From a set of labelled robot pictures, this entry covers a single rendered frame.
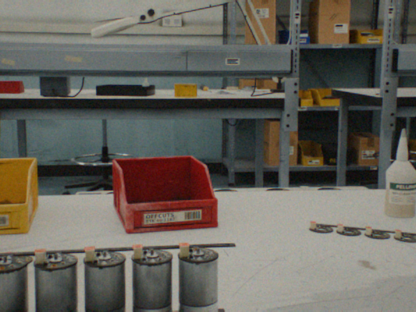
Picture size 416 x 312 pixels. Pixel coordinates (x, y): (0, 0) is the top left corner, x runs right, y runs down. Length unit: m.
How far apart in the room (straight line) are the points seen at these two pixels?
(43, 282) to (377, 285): 0.27
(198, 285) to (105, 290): 0.05
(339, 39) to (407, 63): 1.73
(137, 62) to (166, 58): 0.12
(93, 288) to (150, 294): 0.03
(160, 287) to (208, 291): 0.03
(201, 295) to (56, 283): 0.08
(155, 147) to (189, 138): 0.28
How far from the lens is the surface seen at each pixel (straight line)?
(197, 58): 2.62
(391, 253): 0.60
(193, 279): 0.37
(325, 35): 4.52
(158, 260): 0.37
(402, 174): 0.72
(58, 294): 0.37
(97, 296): 0.37
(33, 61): 2.65
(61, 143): 4.83
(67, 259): 0.38
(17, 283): 0.37
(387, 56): 2.86
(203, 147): 4.81
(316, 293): 0.49
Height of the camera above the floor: 0.93
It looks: 9 degrees down
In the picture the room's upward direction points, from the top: straight up
